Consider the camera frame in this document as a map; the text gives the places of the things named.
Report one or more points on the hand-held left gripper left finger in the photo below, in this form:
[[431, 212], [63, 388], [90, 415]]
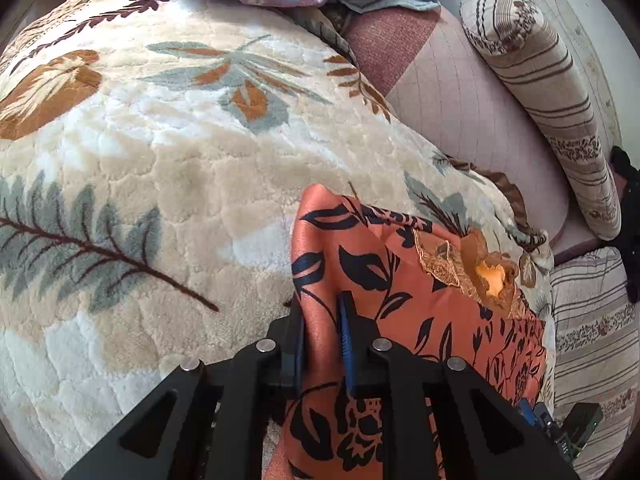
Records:
[[295, 345]]

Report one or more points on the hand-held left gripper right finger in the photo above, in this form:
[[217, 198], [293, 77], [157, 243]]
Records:
[[346, 340]]

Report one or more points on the orange black floral garment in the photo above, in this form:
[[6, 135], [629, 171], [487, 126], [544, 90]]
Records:
[[425, 280]]

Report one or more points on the striped floral flat pillow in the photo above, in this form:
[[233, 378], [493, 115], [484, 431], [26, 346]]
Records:
[[590, 310]]

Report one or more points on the cream leaf-print plush blanket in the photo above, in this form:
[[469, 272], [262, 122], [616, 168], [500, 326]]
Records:
[[175, 160]]

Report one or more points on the dark cloth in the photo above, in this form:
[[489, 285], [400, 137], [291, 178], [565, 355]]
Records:
[[631, 185]]

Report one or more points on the pink quilted bedsheet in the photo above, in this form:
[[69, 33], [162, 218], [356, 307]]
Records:
[[450, 100]]

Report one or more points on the striped floral bolster pillow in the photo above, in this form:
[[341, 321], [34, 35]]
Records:
[[540, 70]]

